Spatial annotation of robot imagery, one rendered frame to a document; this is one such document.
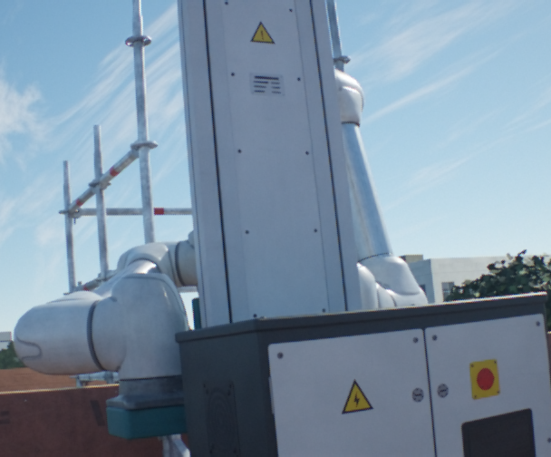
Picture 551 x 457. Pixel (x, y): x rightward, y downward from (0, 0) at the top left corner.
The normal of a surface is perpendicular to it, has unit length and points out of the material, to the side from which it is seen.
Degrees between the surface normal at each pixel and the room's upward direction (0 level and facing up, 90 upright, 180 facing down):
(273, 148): 90
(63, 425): 90
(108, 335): 91
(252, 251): 90
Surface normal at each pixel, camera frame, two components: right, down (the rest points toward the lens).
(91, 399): 0.46, -0.19
